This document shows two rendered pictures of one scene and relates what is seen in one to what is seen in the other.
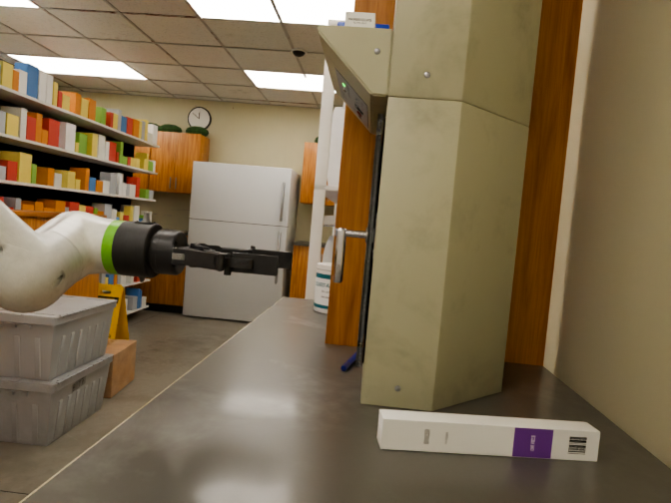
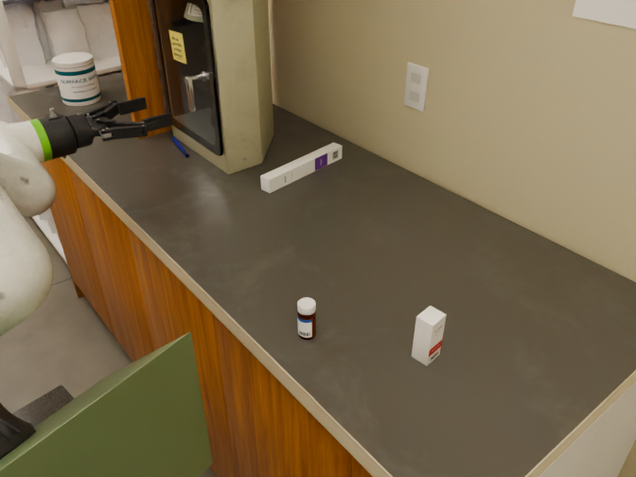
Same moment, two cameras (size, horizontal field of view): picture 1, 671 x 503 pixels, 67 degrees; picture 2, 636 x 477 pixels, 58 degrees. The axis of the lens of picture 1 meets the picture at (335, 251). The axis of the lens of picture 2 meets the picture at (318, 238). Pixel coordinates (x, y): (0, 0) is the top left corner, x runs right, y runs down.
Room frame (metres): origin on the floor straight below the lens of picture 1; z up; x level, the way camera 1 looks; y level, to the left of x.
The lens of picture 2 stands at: (-0.41, 0.70, 1.67)
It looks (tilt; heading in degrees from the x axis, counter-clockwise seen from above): 34 degrees down; 317
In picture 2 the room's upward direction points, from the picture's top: straight up
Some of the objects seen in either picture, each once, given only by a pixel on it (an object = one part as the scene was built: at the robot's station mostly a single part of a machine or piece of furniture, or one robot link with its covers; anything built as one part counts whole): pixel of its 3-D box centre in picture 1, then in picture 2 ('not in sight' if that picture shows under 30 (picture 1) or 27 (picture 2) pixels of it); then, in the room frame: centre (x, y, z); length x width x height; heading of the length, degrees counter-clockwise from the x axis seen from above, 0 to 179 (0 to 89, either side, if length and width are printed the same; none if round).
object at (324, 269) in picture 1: (335, 287); (77, 79); (1.58, -0.01, 1.02); 0.13 x 0.13 x 0.15
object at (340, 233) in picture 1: (349, 254); (196, 92); (0.82, -0.02, 1.17); 0.05 x 0.03 x 0.10; 86
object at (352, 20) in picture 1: (359, 36); not in sight; (0.89, -0.01, 1.54); 0.05 x 0.05 x 0.06; 86
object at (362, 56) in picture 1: (355, 89); not in sight; (0.93, -0.01, 1.46); 0.32 x 0.12 x 0.10; 176
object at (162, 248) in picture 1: (185, 253); (90, 127); (0.84, 0.25, 1.14); 0.09 x 0.08 x 0.07; 87
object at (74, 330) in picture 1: (52, 333); not in sight; (2.69, 1.49, 0.49); 0.60 x 0.42 x 0.33; 176
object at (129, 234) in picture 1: (143, 247); (57, 133); (0.85, 0.32, 1.15); 0.09 x 0.06 x 0.12; 177
